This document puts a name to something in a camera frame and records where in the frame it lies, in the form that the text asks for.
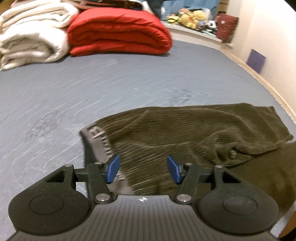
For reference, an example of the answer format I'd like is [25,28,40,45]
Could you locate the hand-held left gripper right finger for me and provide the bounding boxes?
[167,155,243,205]

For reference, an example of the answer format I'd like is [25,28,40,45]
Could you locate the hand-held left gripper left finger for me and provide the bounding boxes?
[44,154,121,205]

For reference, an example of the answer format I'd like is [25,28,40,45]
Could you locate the olive corduroy pants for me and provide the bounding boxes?
[80,103,296,219]

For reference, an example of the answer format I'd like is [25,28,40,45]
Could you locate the grey quilted bed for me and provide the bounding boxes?
[0,38,296,241]

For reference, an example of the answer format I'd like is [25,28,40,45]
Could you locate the purple board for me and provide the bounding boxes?
[246,49,266,74]

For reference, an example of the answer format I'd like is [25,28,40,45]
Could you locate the red folded quilt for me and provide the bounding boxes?
[68,10,173,57]

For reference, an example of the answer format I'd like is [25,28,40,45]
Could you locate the white window ledge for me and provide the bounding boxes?
[165,22,233,46]

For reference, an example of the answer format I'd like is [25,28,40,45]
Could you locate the yellow bear plush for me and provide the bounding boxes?
[180,10,197,29]

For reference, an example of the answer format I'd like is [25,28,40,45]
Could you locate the dark red pillow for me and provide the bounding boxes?
[215,13,239,44]

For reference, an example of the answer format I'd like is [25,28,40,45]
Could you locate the yellow duck plush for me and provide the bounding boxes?
[193,10,207,24]

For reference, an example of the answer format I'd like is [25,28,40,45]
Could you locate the white folded blanket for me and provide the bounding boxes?
[0,0,80,70]

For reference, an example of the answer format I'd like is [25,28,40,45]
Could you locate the brown edged folded cloth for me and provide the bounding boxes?
[60,0,149,11]

